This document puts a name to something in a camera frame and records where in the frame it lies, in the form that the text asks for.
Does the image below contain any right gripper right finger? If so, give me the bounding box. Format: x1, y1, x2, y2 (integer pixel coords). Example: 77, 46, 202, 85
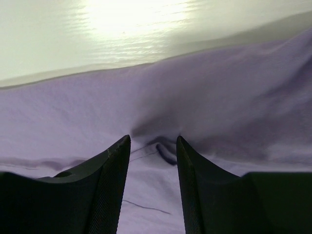
176, 136, 312, 234

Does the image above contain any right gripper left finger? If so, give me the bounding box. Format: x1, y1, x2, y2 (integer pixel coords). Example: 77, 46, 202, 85
0, 135, 131, 234

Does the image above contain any purple t shirt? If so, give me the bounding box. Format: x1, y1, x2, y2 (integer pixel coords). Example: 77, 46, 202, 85
0, 29, 312, 234

